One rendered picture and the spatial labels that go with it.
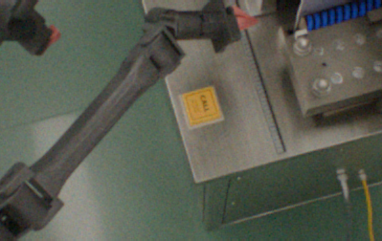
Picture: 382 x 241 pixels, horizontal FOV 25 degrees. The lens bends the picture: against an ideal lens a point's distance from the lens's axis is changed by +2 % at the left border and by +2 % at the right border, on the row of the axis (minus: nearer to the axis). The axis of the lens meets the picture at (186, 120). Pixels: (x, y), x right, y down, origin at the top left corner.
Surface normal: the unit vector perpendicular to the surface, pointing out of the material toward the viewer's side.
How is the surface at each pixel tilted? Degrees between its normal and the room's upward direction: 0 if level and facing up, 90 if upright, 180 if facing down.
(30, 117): 0
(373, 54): 0
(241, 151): 0
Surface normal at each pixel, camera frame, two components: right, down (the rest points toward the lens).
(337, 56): -0.01, -0.27
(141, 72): 0.59, 0.12
